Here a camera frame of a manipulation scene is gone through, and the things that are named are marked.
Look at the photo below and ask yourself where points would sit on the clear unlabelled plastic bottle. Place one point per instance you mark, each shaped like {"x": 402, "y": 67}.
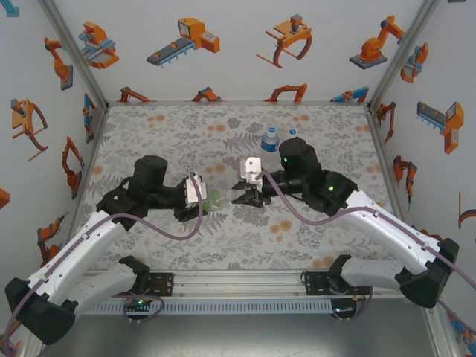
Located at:
{"x": 293, "y": 137}

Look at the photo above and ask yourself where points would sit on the green label plastic bottle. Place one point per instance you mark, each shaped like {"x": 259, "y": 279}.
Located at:
{"x": 215, "y": 197}

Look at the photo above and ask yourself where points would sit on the blue label plastic bottle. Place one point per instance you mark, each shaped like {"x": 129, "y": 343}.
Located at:
{"x": 269, "y": 145}

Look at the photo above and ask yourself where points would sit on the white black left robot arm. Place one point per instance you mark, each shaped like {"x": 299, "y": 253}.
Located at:
{"x": 82, "y": 245}

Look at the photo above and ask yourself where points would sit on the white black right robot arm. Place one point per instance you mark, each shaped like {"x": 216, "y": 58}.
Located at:
{"x": 390, "y": 227}

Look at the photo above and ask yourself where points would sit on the floral patterned table mat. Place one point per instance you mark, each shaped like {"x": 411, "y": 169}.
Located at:
{"x": 238, "y": 241}

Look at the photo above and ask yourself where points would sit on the small green-lit circuit board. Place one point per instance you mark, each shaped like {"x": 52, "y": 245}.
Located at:
{"x": 342, "y": 309}
{"x": 137, "y": 303}

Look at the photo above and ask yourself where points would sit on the aluminium table side rail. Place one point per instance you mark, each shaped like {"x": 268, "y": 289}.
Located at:
{"x": 91, "y": 160}
{"x": 386, "y": 167}

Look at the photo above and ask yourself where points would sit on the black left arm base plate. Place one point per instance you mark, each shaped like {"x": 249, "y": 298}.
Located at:
{"x": 165, "y": 284}

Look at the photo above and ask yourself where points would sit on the aluminium table back rail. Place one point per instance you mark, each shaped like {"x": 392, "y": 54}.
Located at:
{"x": 238, "y": 102}

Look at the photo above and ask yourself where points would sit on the aluminium mounting rail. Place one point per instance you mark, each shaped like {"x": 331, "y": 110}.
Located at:
{"x": 238, "y": 284}

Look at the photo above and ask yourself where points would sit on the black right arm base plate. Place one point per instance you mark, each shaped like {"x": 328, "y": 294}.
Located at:
{"x": 314, "y": 284}

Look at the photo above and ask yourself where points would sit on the aluminium frame post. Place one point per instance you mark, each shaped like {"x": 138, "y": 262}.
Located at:
{"x": 404, "y": 48}
{"x": 73, "y": 48}

